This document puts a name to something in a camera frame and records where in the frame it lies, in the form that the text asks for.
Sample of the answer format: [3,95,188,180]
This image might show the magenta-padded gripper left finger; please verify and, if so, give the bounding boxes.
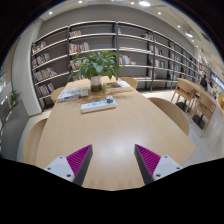
[43,144,94,187]

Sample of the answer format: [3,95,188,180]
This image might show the white power strip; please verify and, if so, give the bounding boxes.
[80,98,118,114]

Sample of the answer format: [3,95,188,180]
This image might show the small potted plant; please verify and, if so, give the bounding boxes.
[8,89,22,108]

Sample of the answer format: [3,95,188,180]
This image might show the ceiling lights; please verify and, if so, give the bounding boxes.
[48,0,196,38]

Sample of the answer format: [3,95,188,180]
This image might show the long wooden table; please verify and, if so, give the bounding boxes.
[176,77,224,111]

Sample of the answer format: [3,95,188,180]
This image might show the white magazine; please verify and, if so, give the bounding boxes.
[56,86,90,103]

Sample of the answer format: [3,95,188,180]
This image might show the white book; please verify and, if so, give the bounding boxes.
[116,80,134,90]

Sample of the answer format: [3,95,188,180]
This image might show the person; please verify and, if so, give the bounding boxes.
[199,74,209,91]

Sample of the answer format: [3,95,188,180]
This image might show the grey shelf unit with books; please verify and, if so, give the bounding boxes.
[30,20,201,111]

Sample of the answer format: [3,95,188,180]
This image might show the green potted plant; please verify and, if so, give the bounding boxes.
[67,49,123,93]

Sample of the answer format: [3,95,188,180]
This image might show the slatted wooden chair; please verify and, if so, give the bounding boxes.
[189,93,218,138]
[170,79,196,104]

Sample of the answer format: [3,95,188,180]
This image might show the yellow picture-cover book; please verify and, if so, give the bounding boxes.
[102,80,134,95]

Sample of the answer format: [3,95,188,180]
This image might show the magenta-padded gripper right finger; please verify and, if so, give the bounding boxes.
[134,143,183,186]

